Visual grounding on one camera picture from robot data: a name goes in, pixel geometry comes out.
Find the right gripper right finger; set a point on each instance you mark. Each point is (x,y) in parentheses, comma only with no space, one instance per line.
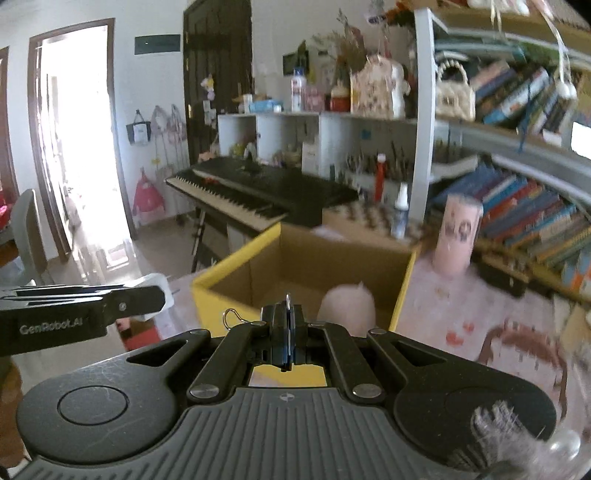
(330,346)

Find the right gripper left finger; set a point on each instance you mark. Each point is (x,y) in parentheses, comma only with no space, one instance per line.
(232,358)

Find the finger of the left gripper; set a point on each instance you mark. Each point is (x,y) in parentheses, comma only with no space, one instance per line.
(109,302)

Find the black binder clip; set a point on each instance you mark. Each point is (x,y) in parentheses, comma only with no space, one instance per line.
(278,322)

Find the pink cartoon desk mat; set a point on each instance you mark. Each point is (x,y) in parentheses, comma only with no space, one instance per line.
(465,316)

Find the yellow cardboard box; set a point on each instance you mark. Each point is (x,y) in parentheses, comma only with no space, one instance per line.
(291,260)

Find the pink cartoon cylinder container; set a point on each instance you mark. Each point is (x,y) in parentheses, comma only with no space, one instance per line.
(457,236)

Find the wooden chessboard box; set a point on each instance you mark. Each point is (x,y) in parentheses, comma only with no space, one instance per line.
(370,224)

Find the black electric piano keyboard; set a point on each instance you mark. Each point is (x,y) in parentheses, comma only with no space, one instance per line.
(251,201)

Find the white spray bottle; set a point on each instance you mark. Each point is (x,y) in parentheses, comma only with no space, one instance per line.
(400,213)

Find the red cap bottle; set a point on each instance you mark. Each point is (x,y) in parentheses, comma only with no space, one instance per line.
(380,177)

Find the row of leaning books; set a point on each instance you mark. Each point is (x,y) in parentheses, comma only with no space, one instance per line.
(522,216)

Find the floral paper bag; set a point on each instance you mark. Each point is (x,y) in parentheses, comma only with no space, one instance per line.
(379,89)

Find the white pearl handbag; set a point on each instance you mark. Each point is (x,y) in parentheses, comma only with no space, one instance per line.
(454,99)

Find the white bookshelf unit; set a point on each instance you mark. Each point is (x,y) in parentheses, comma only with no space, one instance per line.
(423,138)

